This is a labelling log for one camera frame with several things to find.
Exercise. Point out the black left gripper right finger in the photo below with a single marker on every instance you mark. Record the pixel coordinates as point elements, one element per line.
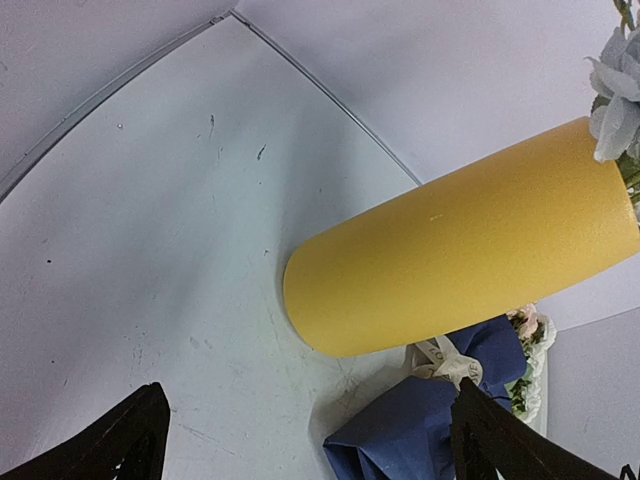
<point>488,442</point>

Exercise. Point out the bouquet of roses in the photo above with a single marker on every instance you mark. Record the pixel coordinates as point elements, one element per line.
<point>537,334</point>

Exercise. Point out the blue wrapping paper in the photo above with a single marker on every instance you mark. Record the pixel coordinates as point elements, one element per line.
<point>405,432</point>

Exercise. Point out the yellow vase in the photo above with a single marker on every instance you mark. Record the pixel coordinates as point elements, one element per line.
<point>513,228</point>

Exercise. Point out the blue and pink flower bunch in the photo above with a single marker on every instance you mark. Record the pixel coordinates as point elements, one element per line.
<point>614,116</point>

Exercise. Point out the cream printed ribbon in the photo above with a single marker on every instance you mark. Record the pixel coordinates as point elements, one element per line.
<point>438,360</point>

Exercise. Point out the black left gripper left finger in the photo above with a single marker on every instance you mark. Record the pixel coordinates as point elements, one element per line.
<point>127,442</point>

